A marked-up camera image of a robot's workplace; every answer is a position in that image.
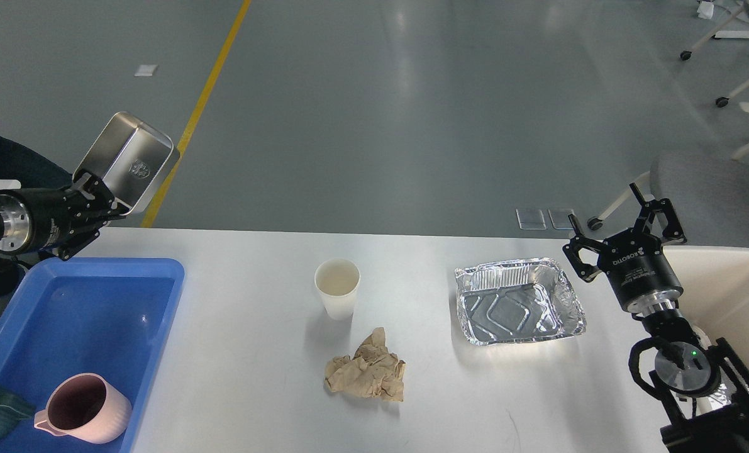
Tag white paper cup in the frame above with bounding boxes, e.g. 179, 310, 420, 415
314, 258, 362, 321

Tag clear floor plate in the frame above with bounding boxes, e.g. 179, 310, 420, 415
548, 208, 575, 230
516, 208, 547, 230

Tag blue plastic tray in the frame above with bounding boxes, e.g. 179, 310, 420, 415
0, 258, 185, 452

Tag clear floor plate right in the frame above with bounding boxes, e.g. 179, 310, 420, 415
548, 208, 575, 230

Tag white floor plate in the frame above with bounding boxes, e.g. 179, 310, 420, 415
135, 64, 158, 77

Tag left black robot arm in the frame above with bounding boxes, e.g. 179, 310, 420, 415
0, 172, 134, 271

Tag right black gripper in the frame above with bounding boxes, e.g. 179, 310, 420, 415
563, 182, 688, 313

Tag clear floor plate left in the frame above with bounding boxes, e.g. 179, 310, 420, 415
516, 208, 547, 230

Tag pink ribbed mug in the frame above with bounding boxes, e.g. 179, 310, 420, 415
33, 372, 133, 444

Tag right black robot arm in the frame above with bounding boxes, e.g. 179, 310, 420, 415
563, 183, 749, 452

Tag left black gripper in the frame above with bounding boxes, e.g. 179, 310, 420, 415
0, 171, 129, 261

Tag crumpled brown paper napkin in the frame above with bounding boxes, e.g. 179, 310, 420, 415
323, 327, 406, 402

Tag foil tray in bin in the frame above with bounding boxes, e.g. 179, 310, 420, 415
705, 383, 734, 410

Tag square stainless steel dish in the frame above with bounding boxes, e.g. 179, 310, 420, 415
73, 111, 180, 215

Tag seated person in jeans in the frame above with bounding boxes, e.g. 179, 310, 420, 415
0, 137, 72, 189

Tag beige plastic bin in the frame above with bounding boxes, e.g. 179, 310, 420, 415
664, 245, 749, 370

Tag grey office chair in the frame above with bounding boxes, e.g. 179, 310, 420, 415
588, 150, 749, 249

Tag aluminium foil tray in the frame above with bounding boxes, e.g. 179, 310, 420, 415
454, 257, 587, 346

